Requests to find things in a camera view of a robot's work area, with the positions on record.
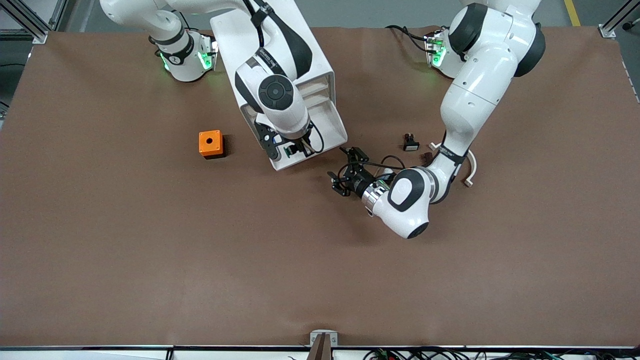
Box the white drawer cabinet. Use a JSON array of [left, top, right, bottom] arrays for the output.
[[210, 0, 337, 151]]

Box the orange box with hole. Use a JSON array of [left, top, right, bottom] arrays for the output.
[[198, 130, 226, 160]]

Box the brown table mat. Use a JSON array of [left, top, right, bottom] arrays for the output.
[[0, 25, 640, 349]]

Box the grey base connector box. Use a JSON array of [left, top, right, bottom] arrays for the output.
[[424, 29, 449, 68], [199, 32, 219, 71]]

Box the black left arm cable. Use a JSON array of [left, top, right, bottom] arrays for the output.
[[339, 154, 407, 182]]

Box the white curved bracket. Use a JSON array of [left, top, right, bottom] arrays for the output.
[[428, 141, 479, 189]]

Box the black base power cable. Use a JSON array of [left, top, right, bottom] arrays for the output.
[[385, 24, 432, 55]]

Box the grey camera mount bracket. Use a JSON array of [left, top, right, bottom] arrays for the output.
[[309, 330, 339, 360]]

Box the tangled cable bundle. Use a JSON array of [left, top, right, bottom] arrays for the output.
[[362, 346, 640, 360]]

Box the white table edge rail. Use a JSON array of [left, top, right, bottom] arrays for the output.
[[0, 344, 640, 360]]

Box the aluminium frame profile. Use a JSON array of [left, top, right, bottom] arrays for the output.
[[597, 0, 640, 39], [4, 0, 69, 45]]

